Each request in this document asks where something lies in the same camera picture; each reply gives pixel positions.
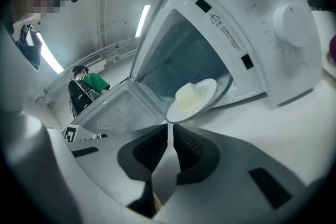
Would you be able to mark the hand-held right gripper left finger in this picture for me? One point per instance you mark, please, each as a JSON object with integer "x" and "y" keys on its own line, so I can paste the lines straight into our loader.
{"x": 110, "y": 165}

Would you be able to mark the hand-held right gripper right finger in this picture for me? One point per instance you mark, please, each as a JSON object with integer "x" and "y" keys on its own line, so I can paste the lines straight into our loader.
{"x": 236, "y": 178}

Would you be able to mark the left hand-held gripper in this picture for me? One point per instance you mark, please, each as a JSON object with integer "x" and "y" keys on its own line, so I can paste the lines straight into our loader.
{"x": 78, "y": 133}

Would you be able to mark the pale yellow food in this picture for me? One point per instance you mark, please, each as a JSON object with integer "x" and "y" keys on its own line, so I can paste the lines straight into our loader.
{"x": 190, "y": 97}

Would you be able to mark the white round plate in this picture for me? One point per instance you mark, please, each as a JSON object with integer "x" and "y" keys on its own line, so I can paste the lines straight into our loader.
{"x": 330, "y": 66}
{"x": 207, "y": 87}

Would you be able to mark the white microwave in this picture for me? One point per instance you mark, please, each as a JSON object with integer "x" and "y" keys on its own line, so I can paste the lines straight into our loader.
{"x": 288, "y": 73}

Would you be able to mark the black pod backpack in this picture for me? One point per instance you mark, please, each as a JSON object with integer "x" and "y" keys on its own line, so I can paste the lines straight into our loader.
{"x": 80, "y": 99}

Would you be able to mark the ceiling air vent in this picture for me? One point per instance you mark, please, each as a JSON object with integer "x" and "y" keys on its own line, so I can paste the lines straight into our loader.
{"x": 92, "y": 61}

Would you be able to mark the ceiling light strip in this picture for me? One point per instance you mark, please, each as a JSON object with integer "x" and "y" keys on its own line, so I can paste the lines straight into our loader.
{"x": 50, "y": 53}
{"x": 143, "y": 19}

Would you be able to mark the purple eggplant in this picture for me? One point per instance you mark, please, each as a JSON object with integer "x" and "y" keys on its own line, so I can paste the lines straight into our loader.
{"x": 333, "y": 47}

